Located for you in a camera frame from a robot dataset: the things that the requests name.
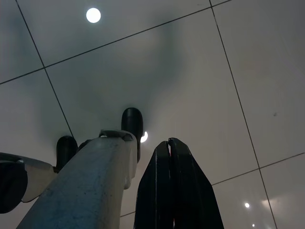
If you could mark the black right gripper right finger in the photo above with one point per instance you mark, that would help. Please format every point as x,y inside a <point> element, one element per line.
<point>193,195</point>

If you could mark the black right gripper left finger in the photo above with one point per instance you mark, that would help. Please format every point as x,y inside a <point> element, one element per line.
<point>152,190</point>

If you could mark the silver robot right leg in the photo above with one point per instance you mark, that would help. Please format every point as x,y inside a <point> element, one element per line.
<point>90,186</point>

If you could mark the black robot right foot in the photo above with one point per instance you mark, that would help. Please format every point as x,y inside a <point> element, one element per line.
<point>132,121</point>

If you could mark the black robot foot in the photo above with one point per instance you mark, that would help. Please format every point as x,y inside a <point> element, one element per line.
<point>132,121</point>
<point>66,150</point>

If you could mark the black robot left foot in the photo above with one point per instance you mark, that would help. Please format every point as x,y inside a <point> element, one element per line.
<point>66,150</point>

